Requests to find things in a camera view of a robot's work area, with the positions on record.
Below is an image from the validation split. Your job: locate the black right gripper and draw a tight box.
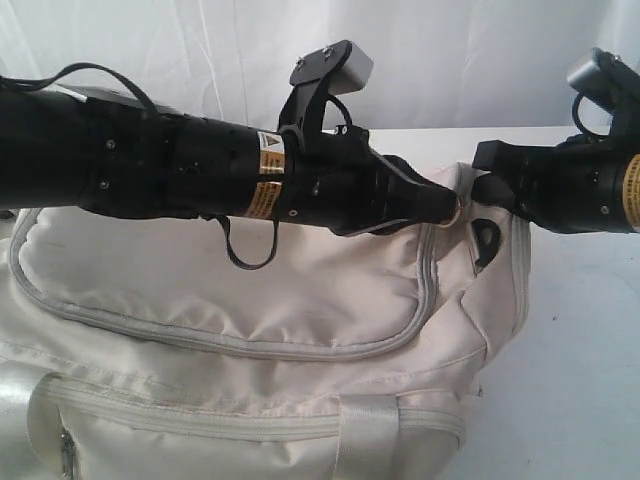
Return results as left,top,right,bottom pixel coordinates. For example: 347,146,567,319
471,138,628,234

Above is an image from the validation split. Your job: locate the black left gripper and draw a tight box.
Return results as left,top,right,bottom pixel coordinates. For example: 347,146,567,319
277,125,460,235

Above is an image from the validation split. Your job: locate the metal zipper pull ring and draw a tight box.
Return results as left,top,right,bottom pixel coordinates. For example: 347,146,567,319
439,199,466,229

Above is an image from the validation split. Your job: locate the cream fabric duffel bag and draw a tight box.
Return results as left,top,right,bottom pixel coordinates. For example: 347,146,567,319
1,164,531,479

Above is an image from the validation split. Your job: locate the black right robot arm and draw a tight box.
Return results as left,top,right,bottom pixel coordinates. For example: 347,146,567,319
472,134,639,234

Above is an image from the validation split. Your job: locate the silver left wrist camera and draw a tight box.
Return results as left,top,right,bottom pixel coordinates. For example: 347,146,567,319
278,40,374,144

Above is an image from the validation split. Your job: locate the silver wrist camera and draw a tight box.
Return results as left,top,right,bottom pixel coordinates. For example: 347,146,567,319
567,47,639,141
278,40,374,144

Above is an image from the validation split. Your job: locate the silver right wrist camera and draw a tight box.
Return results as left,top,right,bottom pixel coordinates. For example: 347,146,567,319
567,47,639,141

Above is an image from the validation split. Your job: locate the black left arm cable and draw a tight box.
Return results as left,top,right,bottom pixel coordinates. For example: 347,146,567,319
0,62,281,271

